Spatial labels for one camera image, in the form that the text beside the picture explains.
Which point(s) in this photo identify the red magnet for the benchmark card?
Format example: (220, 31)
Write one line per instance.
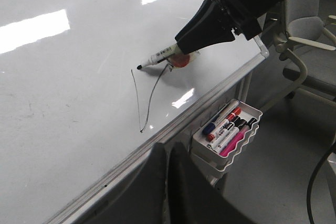
(178, 61)

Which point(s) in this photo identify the red capped marker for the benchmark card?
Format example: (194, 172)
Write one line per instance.
(213, 134)

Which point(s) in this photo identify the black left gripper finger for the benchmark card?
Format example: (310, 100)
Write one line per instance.
(210, 25)

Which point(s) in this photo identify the white black whiteboard marker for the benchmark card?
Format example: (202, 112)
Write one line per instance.
(160, 56)

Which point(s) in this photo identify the pink marker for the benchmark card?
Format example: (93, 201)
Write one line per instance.
(239, 136)

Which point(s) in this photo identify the grey office chair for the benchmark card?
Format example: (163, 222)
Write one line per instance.
(303, 39)

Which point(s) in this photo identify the white marker tray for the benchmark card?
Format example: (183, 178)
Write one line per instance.
(211, 164)

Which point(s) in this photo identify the blue capped marker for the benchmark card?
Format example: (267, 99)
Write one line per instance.
(221, 116)

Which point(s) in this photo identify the white whiteboard with metal frame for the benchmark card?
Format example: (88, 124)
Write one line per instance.
(74, 105)

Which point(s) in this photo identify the black capped white marker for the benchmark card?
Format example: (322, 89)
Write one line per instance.
(217, 136)

